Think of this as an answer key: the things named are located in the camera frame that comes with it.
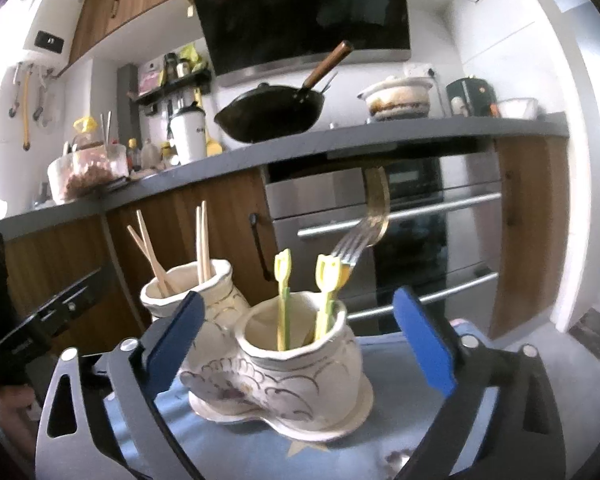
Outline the black range hood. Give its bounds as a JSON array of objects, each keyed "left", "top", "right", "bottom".
[{"left": 186, "top": 0, "right": 412, "bottom": 89}]

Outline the white wall socket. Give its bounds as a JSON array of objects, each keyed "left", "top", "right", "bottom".
[{"left": 405, "top": 62, "right": 438, "bottom": 81}]

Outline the stainless steel built-in oven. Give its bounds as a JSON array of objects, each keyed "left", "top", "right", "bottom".
[{"left": 262, "top": 152, "right": 503, "bottom": 337}]

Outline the black wall shelf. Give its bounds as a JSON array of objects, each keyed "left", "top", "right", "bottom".
[{"left": 132, "top": 52, "right": 214, "bottom": 116}]

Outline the yellow plastic bag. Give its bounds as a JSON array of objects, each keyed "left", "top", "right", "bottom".
[{"left": 74, "top": 116, "right": 99, "bottom": 149}]

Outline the white water heater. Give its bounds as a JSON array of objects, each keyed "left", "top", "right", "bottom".
[{"left": 22, "top": 0, "right": 86, "bottom": 69}]

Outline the bent metal fork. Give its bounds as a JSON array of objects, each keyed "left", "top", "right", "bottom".
[{"left": 330, "top": 166, "right": 392, "bottom": 267}]

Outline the white bowl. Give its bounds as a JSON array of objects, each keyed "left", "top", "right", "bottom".
[{"left": 497, "top": 97, "right": 539, "bottom": 121}]

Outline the white clay pot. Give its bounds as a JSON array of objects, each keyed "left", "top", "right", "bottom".
[{"left": 358, "top": 76, "right": 435, "bottom": 122}]

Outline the blue cartoon printed cloth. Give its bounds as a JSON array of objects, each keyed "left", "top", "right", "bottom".
[{"left": 0, "top": 317, "right": 481, "bottom": 480}]

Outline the black cabinet handle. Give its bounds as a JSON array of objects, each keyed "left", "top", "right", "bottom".
[{"left": 249, "top": 212, "right": 275, "bottom": 282}]

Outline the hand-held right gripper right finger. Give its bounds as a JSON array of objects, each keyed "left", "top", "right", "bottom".
[{"left": 391, "top": 285, "right": 567, "bottom": 480}]

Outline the yellow gas hose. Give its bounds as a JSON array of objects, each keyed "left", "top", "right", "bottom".
[{"left": 22, "top": 66, "right": 32, "bottom": 150}]

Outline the dark green kitchen appliance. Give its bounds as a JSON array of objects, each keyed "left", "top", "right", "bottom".
[{"left": 446, "top": 77, "right": 498, "bottom": 119}]

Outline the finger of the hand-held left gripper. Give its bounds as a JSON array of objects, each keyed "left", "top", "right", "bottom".
[{"left": 0, "top": 268, "right": 104, "bottom": 361}]

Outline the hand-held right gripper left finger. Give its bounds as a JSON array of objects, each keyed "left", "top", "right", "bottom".
[{"left": 34, "top": 290, "right": 206, "bottom": 480}]

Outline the white tumbler with black lid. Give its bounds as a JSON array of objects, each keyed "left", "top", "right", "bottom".
[{"left": 169, "top": 105, "right": 209, "bottom": 165}]

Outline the white ceramic double utensil holder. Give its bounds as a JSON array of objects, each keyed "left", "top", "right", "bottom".
[{"left": 140, "top": 259, "right": 375, "bottom": 442}]

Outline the yellow plastic fork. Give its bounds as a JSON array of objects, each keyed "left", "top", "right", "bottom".
[
  {"left": 274, "top": 249, "right": 292, "bottom": 352},
  {"left": 314, "top": 254, "right": 343, "bottom": 342}
]

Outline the clear plastic food container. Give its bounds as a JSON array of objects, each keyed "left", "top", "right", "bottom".
[{"left": 47, "top": 144, "right": 131, "bottom": 204}]

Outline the grey kitchen countertop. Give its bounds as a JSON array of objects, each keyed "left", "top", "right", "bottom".
[{"left": 0, "top": 112, "right": 570, "bottom": 242}]

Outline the black wok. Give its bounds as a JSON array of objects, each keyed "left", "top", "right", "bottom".
[{"left": 214, "top": 40, "right": 355, "bottom": 144}]

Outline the wooden cabinet door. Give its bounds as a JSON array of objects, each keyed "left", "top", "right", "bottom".
[
  {"left": 489, "top": 135, "right": 572, "bottom": 342},
  {"left": 2, "top": 214, "right": 147, "bottom": 357},
  {"left": 105, "top": 167, "right": 277, "bottom": 322}
]

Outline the wooden upper cabinet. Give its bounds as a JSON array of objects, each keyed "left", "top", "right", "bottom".
[{"left": 67, "top": 0, "right": 197, "bottom": 77}]

